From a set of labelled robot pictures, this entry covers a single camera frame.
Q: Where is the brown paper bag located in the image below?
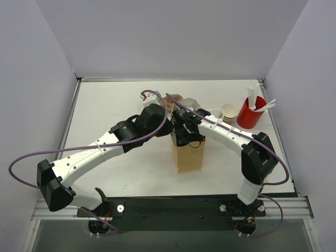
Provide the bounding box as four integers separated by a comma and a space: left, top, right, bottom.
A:
170, 97, 224, 174

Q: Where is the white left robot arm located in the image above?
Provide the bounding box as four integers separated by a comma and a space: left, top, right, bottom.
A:
37, 104, 173, 216

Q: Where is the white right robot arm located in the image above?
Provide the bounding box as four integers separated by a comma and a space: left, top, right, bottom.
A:
172, 107, 278, 205

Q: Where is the brown pulp cup carrier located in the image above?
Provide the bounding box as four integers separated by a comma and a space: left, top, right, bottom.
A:
160, 94, 183, 116

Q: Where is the stack of paper cups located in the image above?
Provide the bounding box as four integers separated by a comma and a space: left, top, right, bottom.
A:
219, 103, 238, 124

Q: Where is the red cylindrical holder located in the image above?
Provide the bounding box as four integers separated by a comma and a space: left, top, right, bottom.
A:
236, 98, 264, 129

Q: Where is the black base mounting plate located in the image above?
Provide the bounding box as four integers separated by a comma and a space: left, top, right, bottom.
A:
77, 194, 266, 232

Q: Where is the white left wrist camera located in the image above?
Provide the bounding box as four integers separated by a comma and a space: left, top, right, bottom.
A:
140, 93, 161, 108

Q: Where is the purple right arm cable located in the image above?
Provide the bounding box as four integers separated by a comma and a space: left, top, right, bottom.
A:
165, 93, 289, 186

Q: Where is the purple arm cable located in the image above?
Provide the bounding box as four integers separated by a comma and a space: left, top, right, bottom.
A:
165, 93, 289, 186
8, 90, 169, 189

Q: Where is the aluminium frame rail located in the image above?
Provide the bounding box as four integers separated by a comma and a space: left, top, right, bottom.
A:
31, 197, 313, 221

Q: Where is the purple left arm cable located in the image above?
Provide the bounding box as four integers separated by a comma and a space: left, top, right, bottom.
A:
8, 90, 169, 189

